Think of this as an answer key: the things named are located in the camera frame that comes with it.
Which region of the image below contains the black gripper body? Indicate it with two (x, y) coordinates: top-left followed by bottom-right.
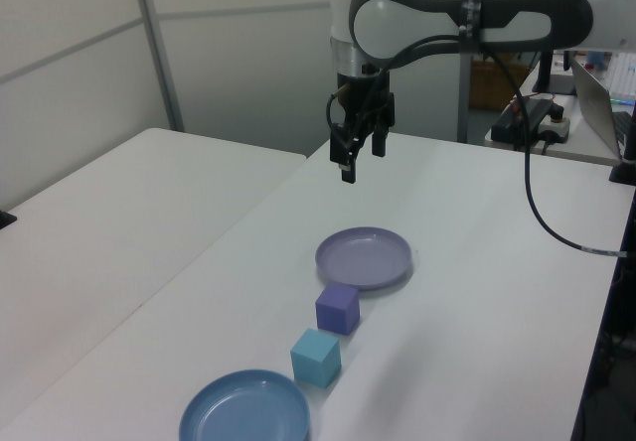
(335, 73), (397, 137)

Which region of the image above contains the purple cube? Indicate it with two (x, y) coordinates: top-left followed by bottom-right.
(315, 283), (361, 336)

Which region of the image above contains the cyan cube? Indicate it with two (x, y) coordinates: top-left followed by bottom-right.
(289, 327), (342, 389)

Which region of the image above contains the white emergency stop button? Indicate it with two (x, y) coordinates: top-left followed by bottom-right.
(539, 105), (571, 144)

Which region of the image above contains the grey partition post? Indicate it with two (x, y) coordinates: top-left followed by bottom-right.
(130, 0), (186, 133)

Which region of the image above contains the silver laptop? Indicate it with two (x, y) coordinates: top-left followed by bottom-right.
(568, 55), (636, 160)

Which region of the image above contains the blue plate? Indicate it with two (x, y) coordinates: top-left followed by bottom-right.
(178, 368), (312, 441)

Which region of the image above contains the grey side desk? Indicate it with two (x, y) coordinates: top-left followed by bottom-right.
(484, 66), (625, 167)

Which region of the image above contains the purple plate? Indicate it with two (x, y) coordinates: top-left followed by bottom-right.
(314, 225), (414, 292)

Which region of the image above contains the black cable strap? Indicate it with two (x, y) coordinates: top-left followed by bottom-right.
(459, 0), (487, 54)

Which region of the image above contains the black monitor stand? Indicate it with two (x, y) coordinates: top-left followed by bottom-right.
(531, 51), (577, 97)

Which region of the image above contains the cardboard box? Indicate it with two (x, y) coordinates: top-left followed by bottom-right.
(469, 58), (528, 112)

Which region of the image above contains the black power strip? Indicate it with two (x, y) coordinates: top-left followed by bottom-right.
(491, 97), (554, 144)

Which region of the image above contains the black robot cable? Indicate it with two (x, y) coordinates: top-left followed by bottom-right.
(325, 33), (626, 259)

